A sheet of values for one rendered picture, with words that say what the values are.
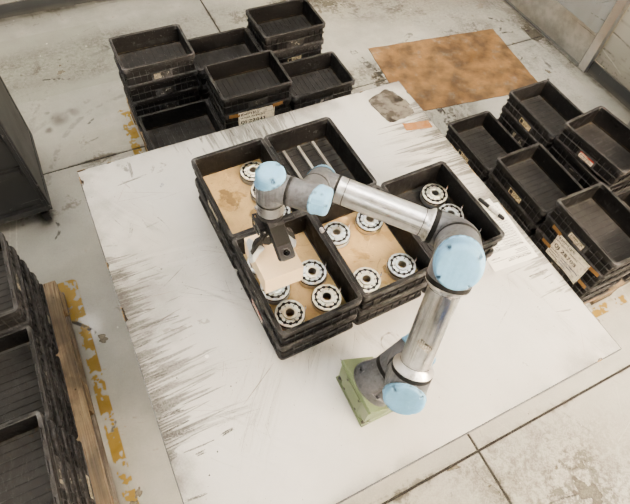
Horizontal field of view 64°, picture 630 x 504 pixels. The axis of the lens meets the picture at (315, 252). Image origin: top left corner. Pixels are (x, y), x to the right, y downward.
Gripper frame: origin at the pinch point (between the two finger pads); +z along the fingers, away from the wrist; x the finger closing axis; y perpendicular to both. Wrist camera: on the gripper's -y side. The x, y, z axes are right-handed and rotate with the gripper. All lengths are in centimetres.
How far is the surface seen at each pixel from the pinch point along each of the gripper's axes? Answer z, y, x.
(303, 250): 27.3, 14.1, -17.9
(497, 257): 40, -13, -93
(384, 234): 27, 8, -49
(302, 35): 54, 167, -91
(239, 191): 27, 49, -7
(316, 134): 24, 63, -47
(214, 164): 22, 61, -1
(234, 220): 27.2, 36.4, 0.2
